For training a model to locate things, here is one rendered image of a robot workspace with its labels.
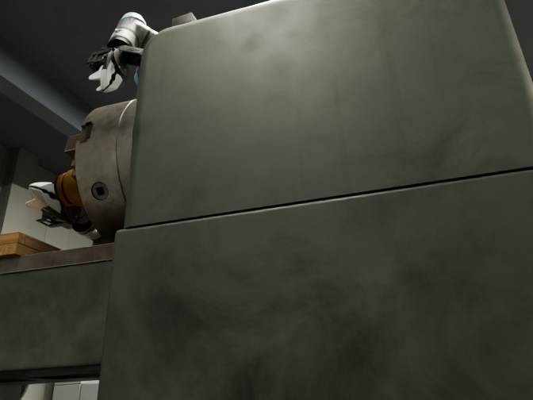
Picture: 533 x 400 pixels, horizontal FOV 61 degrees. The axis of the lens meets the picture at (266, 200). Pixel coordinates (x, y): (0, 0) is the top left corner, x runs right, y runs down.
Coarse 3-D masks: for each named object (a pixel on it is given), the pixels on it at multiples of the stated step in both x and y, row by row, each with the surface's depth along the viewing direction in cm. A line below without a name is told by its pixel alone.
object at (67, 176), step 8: (64, 176) 98; (56, 184) 99; (64, 184) 98; (72, 184) 97; (56, 192) 99; (64, 192) 98; (72, 192) 97; (64, 200) 99; (72, 200) 98; (80, 200) 98
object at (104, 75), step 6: (102, 66) 120; (108, 66) 117; (96, 72) 118; (102, 72) 116; (108, 72) 116; (90, 78) 117; (96, 78) 116; (102, 78) 115; (108, 78) 116; (102, 84) 115; (108, 84) 116
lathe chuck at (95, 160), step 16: (96, 112) 90; (112, 112) 87; (96, 128) 85; (112, 128) 84; (80, 144) 84; (96, 144) 83; (112, 144) 82; (80, 160) 84; (96, 160) 83; (112, 160) 82; (80, 176) 83; (96, 176) 83; (112, 176) 82; (80, 192) 84; (112, 192) 82; (96, 208) 84; (112, 208) 84; (96, 224) 86; (112, 224) 86; (112, 240) 89
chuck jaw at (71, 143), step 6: (90, 126) 87; (84, 132) 87; (90, 132) 86; (72, 138) 89; (78, 138) 89; (84, 138) 86; (72, 144) 88; (66, 150) 88; (72, 150) 88; (72, 156) 89; (72, 162) 92; (72, 168) 93; (72, 174) 95
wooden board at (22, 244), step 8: (16, 232) 78; (0, 240) 78; (8, 240) 77; (16, 240) 77; (24, 240) 78; (32, 240) 80; (40, 240) 82; (0, 248) 77; (8, 248) 77; (16, 248) 76; (24, 248) 78; (32, 248) 80; (40, 248) 82; (48, 248) 84; (56, 248) 85; (0, 256) 77; (8, 256) 77
